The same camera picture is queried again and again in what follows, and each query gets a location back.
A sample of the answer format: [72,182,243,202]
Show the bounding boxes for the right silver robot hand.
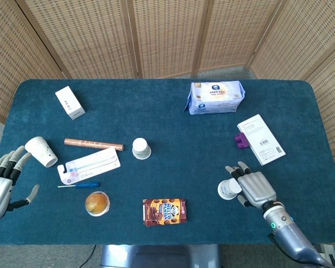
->
[224,161,277,209]

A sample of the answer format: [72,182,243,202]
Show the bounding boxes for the blue green flower paper cup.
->
[217,178,242,200]

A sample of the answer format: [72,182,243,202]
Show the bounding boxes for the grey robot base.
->
[100,244,221,268]

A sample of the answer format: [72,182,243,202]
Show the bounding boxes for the flat white box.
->
[237,113,286,166]

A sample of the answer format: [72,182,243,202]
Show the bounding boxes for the purple toy block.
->
[233,132,251,150]

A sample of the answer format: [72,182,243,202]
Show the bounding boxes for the white paper cup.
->
[24,136,59,168]

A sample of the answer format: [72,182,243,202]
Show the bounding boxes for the blue marker pen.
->
[58,181,101,189]

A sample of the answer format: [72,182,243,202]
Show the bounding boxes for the Hello Panda biscuit box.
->
[142,198,188,227]

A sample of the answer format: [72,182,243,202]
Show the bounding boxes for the toothbrush blister pack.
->
[57,147,121,185]

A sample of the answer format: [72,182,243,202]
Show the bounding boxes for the white black floor device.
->
[314,243,335,268]

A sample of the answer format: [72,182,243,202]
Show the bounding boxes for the orange jelly cup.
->
[84,191,111,217]

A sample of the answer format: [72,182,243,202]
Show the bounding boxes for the blue tissue pack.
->
[183,80,246,115]

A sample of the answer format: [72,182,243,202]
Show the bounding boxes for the brown wooden roll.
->
[64,138,125,152]

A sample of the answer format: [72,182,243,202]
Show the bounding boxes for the teal table cloth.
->
[0,79,335,246]

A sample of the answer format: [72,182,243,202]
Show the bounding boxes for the small white carton box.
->
[55,85,86,121]

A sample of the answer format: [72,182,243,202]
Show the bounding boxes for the woven bamboo folding screen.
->
[0,0,335,196]

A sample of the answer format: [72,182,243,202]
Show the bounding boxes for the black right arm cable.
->
[267,233,290,256]

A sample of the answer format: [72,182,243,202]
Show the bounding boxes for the black floor cable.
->
[79,245,97,265]

